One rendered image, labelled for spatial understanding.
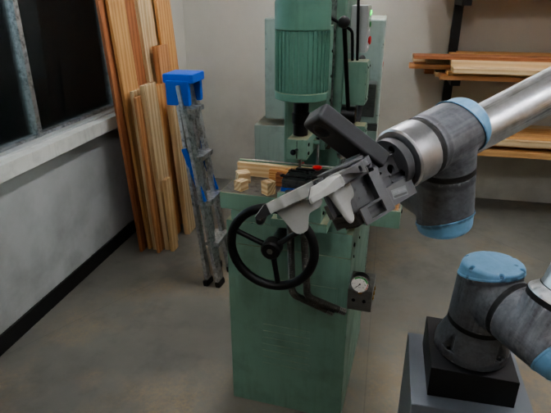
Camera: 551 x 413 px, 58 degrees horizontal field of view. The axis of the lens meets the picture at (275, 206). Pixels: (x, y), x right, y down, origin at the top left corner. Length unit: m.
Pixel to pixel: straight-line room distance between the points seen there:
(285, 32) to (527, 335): 1.05
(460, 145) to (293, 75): 0.92
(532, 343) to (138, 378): 1.62
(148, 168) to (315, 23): 1.74
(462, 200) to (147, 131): 2.40
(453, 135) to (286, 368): 1.40
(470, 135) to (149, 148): 2.45
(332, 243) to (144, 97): 1.67
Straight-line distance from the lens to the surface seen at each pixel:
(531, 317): 1.22
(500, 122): 1.02
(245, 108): 4.21
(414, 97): 4.03
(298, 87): 1.58
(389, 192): 0.67
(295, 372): 1.98
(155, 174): 3.07
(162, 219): 3.17
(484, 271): 1.28
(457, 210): 0.81
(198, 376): 2.27
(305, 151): 1.66
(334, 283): 1.71
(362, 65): 1.80
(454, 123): 0.75
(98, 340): 2.57
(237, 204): 1.67
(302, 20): 1.56
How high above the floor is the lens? 1.51
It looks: 23 degrees down
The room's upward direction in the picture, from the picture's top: straight up
